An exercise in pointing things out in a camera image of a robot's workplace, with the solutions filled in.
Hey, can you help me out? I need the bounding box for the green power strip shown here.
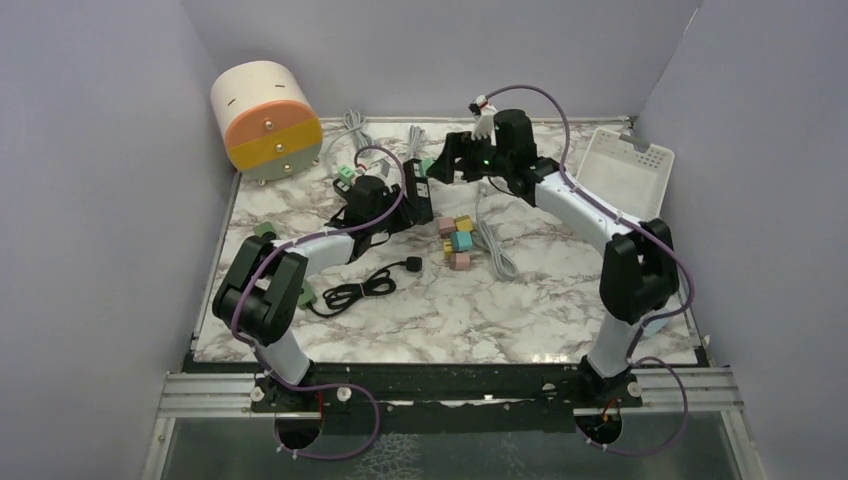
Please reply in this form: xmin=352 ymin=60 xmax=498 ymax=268
xmin=253 ymin=222 xmax=317 ymax=310

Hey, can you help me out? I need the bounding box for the black cable with plug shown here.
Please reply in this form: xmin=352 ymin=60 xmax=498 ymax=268
xmin=311 ymin=256 xmax=424 ymax=319

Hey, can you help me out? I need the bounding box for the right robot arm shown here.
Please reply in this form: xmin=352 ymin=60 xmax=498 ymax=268
xmin=427 ymin=109 xmax=680 ymax=407

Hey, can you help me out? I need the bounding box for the light blue small device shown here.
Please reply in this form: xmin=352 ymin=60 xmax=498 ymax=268
xmin=644 ymin=318 xmax=669 ymax=337

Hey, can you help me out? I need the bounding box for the grey coiled cable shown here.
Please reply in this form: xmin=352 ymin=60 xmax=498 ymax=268
xmin=329 ymin=109 xmax=429 ymax=167

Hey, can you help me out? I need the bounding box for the round cream drawer cabinet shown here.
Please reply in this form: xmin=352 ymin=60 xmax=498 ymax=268
xmin=210 ymin=60 xmax=324 ymax=182

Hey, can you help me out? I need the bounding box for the pink plug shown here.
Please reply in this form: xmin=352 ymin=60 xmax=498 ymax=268
xmin=436 ymin=217 xmax=457 ymax=238
xmin=448 ymin=252 xmax=471 ymax=271

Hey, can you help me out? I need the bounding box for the white plastic basket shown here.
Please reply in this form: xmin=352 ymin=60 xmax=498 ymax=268
xmin=576 ymin=128 xmax=675 ymax=220

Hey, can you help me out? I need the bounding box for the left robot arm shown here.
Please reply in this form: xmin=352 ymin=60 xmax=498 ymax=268
xmin=212 ymin=174 xmax=433 ymax=411

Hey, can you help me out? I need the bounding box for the green plug on black strip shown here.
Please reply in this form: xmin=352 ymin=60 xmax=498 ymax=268
xmin=338 ymin=165 xmax=357 ymax=186

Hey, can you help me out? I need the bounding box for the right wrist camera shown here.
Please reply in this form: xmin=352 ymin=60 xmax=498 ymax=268
xmin=469 ymin=95 xmax=498 ymax=140

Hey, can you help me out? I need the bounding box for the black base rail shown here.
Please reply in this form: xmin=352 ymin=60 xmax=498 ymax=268
xmin=251 ymin=360 xmax=644 ymax=425

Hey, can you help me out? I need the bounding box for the black power strip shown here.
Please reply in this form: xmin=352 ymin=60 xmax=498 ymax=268
xmin=403 ymin=159 xmax=434 ymax=225

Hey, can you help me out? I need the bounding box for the white cable of white strip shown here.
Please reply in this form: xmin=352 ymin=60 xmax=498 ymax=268
xmin=475 ymin=185 xmax=518 ymax=280

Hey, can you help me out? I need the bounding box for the green plug on white strip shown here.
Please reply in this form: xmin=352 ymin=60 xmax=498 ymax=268
xmin=421 ymin=157 xmax=435 ymax=175

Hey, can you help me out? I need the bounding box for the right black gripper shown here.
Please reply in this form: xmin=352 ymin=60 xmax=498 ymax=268
xmin=426 ymin=130 xmax=511 ymax=186

